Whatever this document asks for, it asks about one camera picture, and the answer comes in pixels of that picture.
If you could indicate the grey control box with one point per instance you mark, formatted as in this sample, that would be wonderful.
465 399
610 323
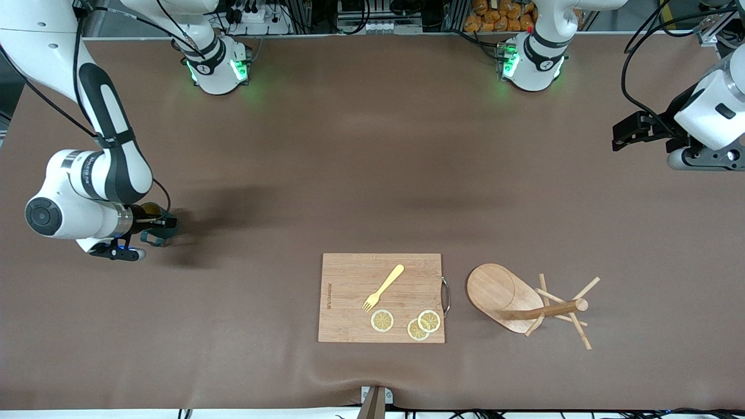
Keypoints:
378 26

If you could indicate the aluminium frame profile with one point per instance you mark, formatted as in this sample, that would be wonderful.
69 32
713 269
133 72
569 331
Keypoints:
707 26

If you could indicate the brown table mat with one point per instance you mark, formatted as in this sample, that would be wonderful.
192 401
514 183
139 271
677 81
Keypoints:
349 174

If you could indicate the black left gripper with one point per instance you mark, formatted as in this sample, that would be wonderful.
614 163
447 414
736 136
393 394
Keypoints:
674 115

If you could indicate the wooden mug tree rack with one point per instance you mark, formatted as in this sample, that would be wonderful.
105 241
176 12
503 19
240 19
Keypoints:
495 291

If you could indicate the orange toy bread pile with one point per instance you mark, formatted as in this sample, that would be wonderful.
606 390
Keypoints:
495 17

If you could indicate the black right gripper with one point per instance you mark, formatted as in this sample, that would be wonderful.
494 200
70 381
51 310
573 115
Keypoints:
138 217

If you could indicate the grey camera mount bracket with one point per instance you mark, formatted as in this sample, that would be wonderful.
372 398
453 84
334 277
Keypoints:
374 407

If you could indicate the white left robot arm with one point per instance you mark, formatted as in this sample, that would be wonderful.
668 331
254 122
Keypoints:
538 64

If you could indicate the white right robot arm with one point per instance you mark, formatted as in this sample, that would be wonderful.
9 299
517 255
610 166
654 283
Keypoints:
58 221

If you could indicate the wooden cutting board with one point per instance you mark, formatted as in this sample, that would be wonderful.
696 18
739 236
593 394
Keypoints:
349 314

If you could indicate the dark teal mug yellow inside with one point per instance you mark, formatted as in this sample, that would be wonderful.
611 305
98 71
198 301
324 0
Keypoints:
170 233

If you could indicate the lemon slice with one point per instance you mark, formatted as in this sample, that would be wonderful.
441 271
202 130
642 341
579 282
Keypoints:
382 320
414 333
429 320

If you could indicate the white power strip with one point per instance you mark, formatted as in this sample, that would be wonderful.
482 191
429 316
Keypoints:
256 17

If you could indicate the yellow plastic fork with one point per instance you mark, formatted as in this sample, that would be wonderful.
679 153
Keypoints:
389 281

